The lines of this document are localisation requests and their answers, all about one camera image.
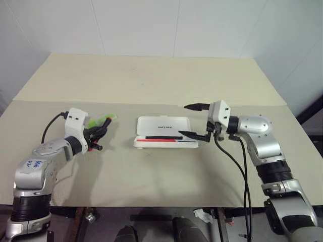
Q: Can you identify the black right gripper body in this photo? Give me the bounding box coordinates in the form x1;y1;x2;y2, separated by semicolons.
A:
205;120;223;142

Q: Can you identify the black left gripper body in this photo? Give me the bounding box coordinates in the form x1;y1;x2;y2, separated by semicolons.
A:
82;127;96;152

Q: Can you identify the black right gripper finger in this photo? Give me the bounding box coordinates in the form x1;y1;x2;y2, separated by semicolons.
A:
177;130;211;143
183;102;210;112

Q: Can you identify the green translucent marker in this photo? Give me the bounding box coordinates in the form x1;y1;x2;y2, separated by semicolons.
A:
87;113;119;128

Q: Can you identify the white open pencil case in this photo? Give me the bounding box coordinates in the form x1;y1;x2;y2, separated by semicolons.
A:
133;115;199;150

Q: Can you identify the thin red marker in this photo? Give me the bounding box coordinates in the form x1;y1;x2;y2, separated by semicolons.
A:
137;139;177;143

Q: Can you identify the rusty table leg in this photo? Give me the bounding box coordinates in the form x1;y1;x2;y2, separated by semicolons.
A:
216;207;229;242
74;207;88;242

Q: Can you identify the white crumpled cloth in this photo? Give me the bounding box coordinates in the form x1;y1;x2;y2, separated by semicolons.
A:
193;208;213;223

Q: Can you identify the dark rounded shape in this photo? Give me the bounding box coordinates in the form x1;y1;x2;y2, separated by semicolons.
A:
172;216;204;242
118;225;139;242

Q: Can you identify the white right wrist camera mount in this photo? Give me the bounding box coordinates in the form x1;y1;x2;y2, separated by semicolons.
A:
208;99;232;132

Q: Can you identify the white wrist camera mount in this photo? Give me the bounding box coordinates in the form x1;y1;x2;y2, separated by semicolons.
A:
208;99;232;132
64;107;89;142

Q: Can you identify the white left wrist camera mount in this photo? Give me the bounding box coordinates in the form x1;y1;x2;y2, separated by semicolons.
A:
64;107;89;142

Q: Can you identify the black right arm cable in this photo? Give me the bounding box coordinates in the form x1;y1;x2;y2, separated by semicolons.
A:
214;135;250;242
231;136;253;242

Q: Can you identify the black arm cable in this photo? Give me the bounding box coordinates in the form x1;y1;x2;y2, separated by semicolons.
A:
41;112;69;145
214;135;250;242
231;136;253;242

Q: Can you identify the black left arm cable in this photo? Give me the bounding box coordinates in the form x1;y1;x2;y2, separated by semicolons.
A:
41;112;69;145

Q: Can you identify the black metal frame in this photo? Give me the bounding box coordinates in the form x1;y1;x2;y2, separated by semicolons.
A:
294;82;323;158

